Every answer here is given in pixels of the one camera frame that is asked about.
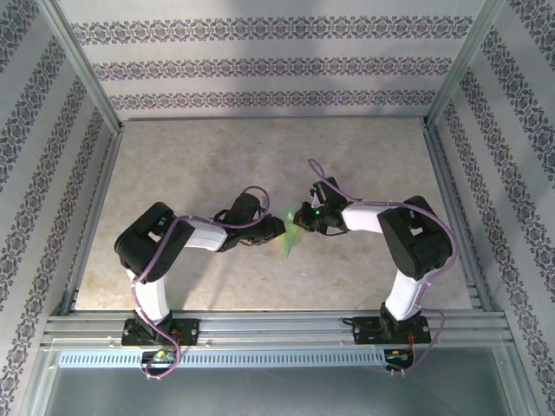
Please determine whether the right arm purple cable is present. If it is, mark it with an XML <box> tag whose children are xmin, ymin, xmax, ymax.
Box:
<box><xmin>307</xmin><ymin>158</ymin><xmax>456</xmax><ymax>378</ymax></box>

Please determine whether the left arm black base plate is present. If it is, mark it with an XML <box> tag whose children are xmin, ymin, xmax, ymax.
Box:
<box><xmin>121</xmin><ymin>318</ymin><xmax>201</xmax><ymax>348</ymax></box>

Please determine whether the grey slotted cable duct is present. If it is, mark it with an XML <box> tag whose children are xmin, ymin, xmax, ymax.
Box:
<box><xmin>57</xmin><ymin>349</ymin><xmax>391</xmax><ymax>368</ymax></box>

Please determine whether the grey metal sheet panel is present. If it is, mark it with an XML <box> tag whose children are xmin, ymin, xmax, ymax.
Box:
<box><xmin>25</xmin><ymin>346</ymin><xmax>534</xmax><ymax>416</ymax></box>

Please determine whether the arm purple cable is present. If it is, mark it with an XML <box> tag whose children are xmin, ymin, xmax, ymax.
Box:
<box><xmin>307</xmin><ymin>158</ymin><xmax>456</xmax><ymax>378</ymax></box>
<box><xmin>131</xmin><ymin>185</ymin><xmax>272</xmax><ymax>382</ymax></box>

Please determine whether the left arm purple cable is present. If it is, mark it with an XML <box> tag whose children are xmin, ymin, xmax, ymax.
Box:
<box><xmin>131</xmin><ymin>185</ymin><xmax>272</xmax><ymax>382</ymax></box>

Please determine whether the green paper sheet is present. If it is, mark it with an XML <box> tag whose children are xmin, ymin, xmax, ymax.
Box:
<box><xmin>279</xmin><ymin>207</ymin><xmax>304</xmax><ymax>261</ymax></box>

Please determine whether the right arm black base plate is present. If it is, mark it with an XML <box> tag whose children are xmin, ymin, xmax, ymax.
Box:
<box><xmin>351</xmin><ymin>315</ymin><xmax>433</xmax><ymax>347</ymax></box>

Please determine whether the aluminium frame post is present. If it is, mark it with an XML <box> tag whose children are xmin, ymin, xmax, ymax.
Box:
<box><xmin>422</xmin><ymin>0</ymin><xmax>508</xmax><ymax>129</ymax></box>
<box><xmin>36</xmin><ymin>0</ymin><xmax>125</xmax><ymax>135</ymax></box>

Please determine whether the aluminium mounting rail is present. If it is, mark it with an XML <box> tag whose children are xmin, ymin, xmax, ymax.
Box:
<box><xmin>41</xmin><ymin>309</ymin><xmax>511</xmax><ymax>348</ymax></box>

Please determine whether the aluminium back rail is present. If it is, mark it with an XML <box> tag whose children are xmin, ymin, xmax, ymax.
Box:
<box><xmin>119</xmin><ymin>114</ymin><xmax>428</xmax><ymax>123</ymax></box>

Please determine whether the aluminium side rail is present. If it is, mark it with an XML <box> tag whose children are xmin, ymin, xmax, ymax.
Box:
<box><xmin>58</xmin><ymin>129</ymin><xmax>125</xmax><ymax>315</ymax></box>
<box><xmin>422</xmin><ymin>125</ymin><xmax>495</xmax><ymax>313</ymax></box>

